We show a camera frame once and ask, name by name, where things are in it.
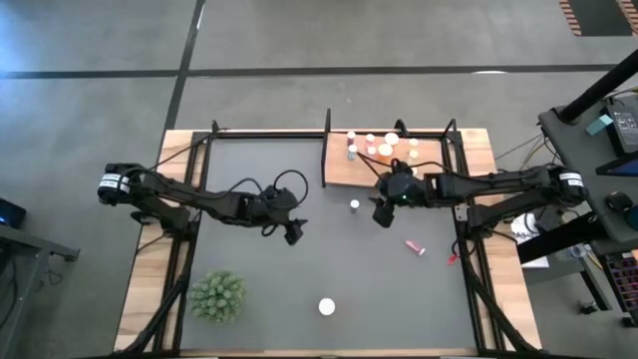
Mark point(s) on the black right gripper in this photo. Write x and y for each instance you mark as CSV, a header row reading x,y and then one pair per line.
x,y
403,189

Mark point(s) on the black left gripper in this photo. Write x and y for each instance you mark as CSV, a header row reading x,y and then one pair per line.
x,y
279,204

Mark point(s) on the slim dark red pill bottle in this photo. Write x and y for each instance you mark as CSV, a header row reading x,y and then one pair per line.
x,y
354,204

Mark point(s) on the slim pink pill bottle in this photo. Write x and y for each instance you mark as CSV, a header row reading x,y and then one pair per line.
x,y
370,138
371,150
414,247

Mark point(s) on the short orange pill bottle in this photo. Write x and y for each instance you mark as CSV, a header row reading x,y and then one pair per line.
x,y
392,138
385,149

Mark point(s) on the slim blue pill bottle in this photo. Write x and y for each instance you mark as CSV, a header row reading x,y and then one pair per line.
x,y
353,149

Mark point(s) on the small blue bottle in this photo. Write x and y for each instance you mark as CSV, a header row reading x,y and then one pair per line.
x,y
351,135

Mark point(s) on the tall orange pill bottle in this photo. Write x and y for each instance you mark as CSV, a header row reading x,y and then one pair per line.
x,y
327,306

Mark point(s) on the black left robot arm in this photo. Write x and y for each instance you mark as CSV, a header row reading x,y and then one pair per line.
x,y
164,189

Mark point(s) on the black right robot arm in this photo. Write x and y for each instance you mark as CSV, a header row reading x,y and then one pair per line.
x,y
498,182

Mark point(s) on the wooden shelf board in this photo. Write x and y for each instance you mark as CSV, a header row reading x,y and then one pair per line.
x,y
344,172

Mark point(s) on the green artificial potted plant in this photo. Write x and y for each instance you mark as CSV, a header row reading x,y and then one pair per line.
x,y
218,296

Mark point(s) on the white paper sheet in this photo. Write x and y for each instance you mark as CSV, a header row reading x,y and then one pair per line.
x,y
523,235

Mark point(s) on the black desk crossbeam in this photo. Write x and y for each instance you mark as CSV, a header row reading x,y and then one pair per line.
x,y
558,242

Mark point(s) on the clear plastic water bottle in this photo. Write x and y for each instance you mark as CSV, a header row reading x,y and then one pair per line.
x,y
573,251

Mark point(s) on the dark grey side desk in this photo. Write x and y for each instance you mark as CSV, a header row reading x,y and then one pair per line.
x,y
583,164

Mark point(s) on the small teal box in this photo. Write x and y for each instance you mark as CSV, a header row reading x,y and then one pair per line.
x,y
599,124

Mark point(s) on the black computer mouse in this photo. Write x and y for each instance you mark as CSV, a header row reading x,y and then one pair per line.
x,y
619,201

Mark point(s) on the black tablet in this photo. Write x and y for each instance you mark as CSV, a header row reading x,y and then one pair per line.
x,y
623,168

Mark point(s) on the black slanted pole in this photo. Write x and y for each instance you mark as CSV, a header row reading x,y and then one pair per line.
x,y
598,90

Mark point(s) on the backlit keyboard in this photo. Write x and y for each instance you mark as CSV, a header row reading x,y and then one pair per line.
x,y
625,281

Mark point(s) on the black labelled box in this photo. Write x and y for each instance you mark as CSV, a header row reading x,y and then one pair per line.
x,y
625,127

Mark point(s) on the grey desk with black legs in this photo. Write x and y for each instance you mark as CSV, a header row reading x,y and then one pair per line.
x,y
30,244

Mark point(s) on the black device with blue light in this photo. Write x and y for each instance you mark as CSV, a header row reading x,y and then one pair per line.
x,y
12,214

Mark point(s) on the orange striped floor mat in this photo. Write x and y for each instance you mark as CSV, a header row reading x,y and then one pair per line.
x,y
598,17

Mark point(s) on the black shelf end frame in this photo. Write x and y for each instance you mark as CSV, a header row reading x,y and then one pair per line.
x,y
326,149
443,149

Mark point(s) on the black metal rig frame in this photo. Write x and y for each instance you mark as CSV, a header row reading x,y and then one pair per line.
x,y
274,133

